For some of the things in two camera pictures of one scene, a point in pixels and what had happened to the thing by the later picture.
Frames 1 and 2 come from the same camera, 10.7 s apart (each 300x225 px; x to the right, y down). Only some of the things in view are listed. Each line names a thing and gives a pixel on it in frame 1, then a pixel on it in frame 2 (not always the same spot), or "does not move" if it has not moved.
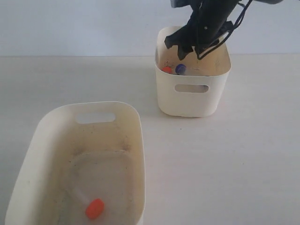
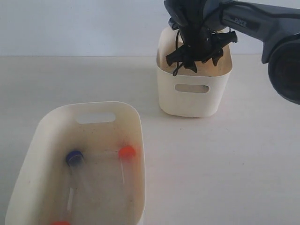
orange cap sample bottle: (168, 69) -> (127, 165)
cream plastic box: (191, 87) does not move
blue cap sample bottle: (180, 69) -> (78, 176)
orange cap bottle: (95, 208) -> (64, 213)
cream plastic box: (78, 152) does not move
